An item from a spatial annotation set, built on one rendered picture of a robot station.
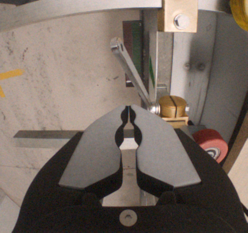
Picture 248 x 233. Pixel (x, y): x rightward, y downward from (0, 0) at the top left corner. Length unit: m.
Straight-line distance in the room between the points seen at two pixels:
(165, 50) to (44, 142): 0.35
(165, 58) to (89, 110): 0.99
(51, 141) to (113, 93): 0.91
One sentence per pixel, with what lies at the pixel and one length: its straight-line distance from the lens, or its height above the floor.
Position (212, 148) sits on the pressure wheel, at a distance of 0.29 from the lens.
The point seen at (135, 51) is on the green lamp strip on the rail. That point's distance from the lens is 0.38.
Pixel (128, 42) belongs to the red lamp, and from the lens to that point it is 0.38.
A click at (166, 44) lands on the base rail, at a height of 0.70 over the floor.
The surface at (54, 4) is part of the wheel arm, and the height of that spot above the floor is 0.85.
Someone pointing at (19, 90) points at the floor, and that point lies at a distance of 1.51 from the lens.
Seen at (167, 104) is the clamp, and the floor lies 0.86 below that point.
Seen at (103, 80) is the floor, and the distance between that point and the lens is 1.15.
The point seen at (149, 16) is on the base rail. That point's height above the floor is 0.70.
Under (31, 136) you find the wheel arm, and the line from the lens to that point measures 0.37.
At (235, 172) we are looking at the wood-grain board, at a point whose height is 0.90.
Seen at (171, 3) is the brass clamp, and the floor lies 0.86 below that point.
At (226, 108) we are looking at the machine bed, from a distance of 0.48.
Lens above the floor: 1.08
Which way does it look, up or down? 60 degrees down
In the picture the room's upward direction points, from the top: 178 degrees counter-clockwise
